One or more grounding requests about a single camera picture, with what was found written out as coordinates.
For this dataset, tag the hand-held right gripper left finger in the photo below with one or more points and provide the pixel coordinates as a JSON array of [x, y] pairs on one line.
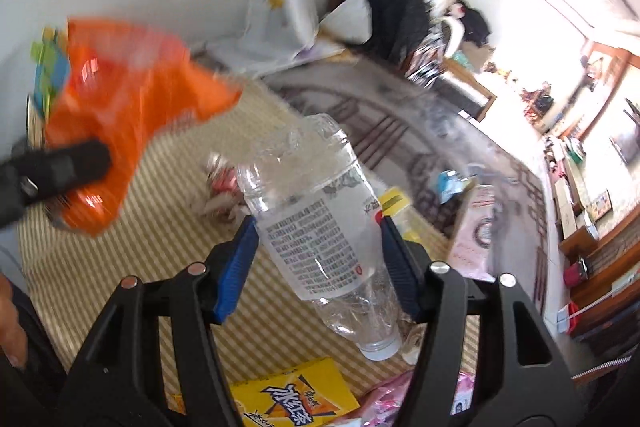
[[235, 272]]

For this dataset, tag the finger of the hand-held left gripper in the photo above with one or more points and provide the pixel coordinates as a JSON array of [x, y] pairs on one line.
[[55, 169]]

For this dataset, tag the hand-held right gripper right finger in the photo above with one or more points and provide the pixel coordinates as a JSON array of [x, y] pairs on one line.
[[400, 272]]

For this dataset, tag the red white wrapper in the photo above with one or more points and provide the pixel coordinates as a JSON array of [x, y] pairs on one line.
[[222, 192]]

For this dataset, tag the clear plastic bottle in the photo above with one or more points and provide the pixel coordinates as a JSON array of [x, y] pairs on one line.
[[320, 227]]

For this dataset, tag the orange plastic bag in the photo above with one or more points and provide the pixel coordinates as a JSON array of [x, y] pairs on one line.
[[135, 92]]

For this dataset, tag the person's left hand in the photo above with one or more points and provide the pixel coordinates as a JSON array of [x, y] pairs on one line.
[[10, 322]]

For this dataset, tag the yellow label box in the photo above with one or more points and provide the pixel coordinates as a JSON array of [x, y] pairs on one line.
[[395, 207]]

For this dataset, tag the pink cardboard box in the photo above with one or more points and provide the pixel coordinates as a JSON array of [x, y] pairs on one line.
[[475, 232]]

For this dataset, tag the beige checked mat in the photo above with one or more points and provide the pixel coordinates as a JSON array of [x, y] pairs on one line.
[[150, 252]]

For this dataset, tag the small blue packet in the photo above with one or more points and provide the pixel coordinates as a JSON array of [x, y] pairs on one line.
[[450, 184]]

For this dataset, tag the green blue packet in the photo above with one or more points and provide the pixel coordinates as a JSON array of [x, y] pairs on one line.
[[50, 67]]

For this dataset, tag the pink plastic bag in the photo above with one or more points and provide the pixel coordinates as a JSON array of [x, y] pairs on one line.
[[400, 399]]

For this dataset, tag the yellow snack packet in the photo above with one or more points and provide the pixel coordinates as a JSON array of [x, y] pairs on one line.
[[290, 397]]

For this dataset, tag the white pillow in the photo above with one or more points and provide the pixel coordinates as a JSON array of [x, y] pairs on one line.
[[347, 19]]

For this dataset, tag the small black clothing heap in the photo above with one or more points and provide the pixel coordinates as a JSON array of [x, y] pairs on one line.
[[475, 24]]

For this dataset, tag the black clothing pile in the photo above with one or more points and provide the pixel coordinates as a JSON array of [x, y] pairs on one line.
[[400, 12]]

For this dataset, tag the television screen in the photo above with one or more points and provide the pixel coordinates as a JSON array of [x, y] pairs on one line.
[[625, 137]]

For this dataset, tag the wooden wall cabinet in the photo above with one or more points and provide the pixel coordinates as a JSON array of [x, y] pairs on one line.
[[595, 232]]

